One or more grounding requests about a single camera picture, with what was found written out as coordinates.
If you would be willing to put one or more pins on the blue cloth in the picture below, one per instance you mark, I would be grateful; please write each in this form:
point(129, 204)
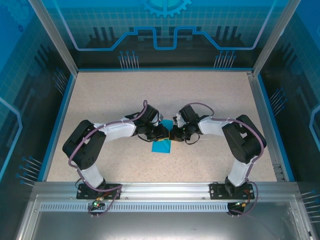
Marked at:
point(162, 147)

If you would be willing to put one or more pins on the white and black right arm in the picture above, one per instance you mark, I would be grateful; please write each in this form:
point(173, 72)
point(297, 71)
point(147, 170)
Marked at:
point(245, 142)

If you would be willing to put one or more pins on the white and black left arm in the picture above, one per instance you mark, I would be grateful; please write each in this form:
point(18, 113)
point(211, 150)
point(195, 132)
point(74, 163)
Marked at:
point(85, 147)

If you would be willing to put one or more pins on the blue table edge strip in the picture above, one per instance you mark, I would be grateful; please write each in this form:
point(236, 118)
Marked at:
point(275, 125)
point(57, 130)

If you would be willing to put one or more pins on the grey metal tray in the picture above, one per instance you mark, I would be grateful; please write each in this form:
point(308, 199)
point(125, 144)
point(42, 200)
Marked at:
point(160, 225)

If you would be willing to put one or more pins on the aluminium mounting rail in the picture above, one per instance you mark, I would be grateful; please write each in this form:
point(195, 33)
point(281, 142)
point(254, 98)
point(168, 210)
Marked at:
point(165, 188)

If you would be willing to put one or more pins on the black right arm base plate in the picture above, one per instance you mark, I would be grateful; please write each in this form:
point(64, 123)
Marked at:
point(216, 191)

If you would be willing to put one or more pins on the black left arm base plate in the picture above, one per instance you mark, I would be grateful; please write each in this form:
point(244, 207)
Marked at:
point(113, 187)

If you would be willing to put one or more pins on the aluminium side rail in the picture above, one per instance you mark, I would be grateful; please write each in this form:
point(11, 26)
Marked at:
point(265, 125)

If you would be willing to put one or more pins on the aluminium frame post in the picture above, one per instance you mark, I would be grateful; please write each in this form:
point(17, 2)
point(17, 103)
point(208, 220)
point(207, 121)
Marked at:
point(57, 37)
point(275, 37)

